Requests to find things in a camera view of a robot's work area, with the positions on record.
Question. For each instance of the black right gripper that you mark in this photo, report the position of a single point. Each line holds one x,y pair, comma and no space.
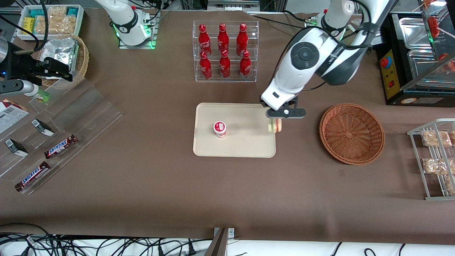
22,67

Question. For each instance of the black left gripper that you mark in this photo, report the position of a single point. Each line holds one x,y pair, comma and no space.
263,104

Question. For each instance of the triangular sandwich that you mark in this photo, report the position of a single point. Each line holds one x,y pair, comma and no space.
275,126

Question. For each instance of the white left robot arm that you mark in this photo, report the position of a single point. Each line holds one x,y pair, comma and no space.
302,67

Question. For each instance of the light wicker basket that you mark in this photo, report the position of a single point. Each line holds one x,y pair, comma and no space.
83,60

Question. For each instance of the beige plastic tray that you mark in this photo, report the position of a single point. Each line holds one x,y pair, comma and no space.
249,142

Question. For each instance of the brown wicker basket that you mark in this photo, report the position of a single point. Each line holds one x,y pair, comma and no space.
352,133

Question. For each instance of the steel cabinet tray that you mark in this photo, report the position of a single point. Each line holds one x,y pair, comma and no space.
419,62
414,33

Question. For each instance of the silver foil bag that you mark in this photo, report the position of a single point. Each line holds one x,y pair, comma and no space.
62,49

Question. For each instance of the clear bag of crackers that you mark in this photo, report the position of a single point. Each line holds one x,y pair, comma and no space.
57,23

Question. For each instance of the clear acrylic stepped display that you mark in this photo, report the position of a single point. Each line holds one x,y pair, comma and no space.
89,110

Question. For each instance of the white plastic bin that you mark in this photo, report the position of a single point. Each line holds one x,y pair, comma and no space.
80,21

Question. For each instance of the yellow snack box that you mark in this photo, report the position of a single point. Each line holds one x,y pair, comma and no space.
28,25

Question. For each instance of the red white yogurt cup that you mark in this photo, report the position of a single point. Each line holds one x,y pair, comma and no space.
220,129

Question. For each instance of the small black chocolate box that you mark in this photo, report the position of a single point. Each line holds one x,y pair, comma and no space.
16,147
42,127

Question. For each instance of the teal snack packet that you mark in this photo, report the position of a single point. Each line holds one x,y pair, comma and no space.
72,11
36,13

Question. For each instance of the red cola bottle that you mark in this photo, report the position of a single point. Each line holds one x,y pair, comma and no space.
224,67
242,38
203,39
205,67
245,67
223,37

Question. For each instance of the red white printed box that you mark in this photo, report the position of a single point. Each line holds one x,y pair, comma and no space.
10,113

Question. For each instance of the clear acrylic bottle rack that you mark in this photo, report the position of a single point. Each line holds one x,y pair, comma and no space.
256,53

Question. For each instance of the brown snickers bar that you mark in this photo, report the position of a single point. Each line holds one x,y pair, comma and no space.
32,176
60,146

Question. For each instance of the red emergency stop button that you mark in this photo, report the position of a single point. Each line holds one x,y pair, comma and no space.
385,62

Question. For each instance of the black food warming cabinet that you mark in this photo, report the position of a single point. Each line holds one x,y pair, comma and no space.
398,96

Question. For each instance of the clear bag of pastries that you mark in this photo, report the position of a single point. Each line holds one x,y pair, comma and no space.
435,138
435,166
450,185

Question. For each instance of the red skewered sausage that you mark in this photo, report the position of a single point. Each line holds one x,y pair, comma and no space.
433,26

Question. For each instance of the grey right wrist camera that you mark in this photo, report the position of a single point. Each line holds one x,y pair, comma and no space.
16,88

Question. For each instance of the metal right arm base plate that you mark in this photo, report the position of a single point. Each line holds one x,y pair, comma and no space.
153,39

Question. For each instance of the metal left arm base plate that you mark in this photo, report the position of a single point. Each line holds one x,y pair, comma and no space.
311,22

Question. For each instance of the aluminium frame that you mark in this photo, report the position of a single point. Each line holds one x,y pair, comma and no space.
231,5

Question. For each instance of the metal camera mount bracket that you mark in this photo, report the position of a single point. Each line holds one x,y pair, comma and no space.
222,243

